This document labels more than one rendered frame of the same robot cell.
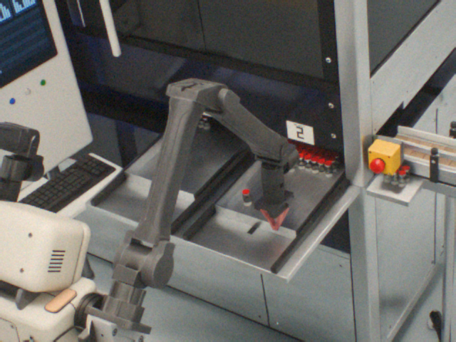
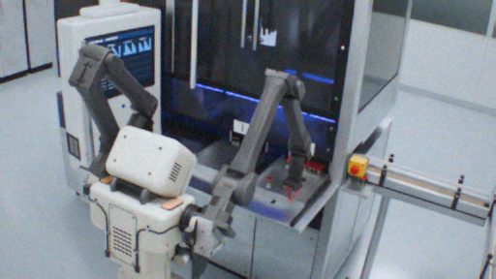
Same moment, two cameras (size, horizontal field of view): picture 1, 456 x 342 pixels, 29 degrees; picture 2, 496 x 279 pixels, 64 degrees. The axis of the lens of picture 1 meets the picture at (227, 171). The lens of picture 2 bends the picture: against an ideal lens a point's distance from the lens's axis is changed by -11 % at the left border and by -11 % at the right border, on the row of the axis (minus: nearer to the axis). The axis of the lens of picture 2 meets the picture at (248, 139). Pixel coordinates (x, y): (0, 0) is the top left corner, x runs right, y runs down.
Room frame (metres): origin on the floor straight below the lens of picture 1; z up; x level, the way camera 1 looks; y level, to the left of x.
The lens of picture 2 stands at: (0.28, 0.37, 1.90)
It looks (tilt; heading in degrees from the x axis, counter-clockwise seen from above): 26 degrees down; 349
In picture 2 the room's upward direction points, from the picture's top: 4 degrees clockwise
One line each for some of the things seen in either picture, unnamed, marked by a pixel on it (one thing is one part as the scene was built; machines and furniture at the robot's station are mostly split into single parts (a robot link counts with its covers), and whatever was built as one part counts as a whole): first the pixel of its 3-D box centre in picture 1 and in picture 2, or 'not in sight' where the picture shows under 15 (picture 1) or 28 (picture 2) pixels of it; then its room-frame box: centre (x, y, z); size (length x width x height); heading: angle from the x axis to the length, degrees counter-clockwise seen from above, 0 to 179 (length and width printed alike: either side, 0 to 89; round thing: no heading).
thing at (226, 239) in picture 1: (226, 189); (253, 178); (1.98, 0.01, 0.87); 0.70 x 0.48 x 0.02; 50
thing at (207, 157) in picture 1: (192, 154); (230, 157); (2.15, 0.10, 0.90); 0.34 x 0.26 x 0.04; 140
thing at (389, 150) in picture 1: (385, 155); (357, 166); (1.86, -0.43, 1.00); 0.08 x 0.07 x 0.07; 140
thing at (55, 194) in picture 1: (54, 193); not in sight; (2.18, 0.55, 0.82); 0.40 x 0.14 x 0.02; 132
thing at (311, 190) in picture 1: (286, 186); (293, 179); (1.92, -0.16, 0.90); 0.34 x 0.26 x 0.04; 141
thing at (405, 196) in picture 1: (397, 184); (358, 186); (1.88, -0.47, 0.87); 0.14 x 0.13 x 0.02; 140
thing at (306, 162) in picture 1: (304, 162); (302, 168); (2.01, -0.23, 0.90); 0.18 x 0.02 x 0.05; 51
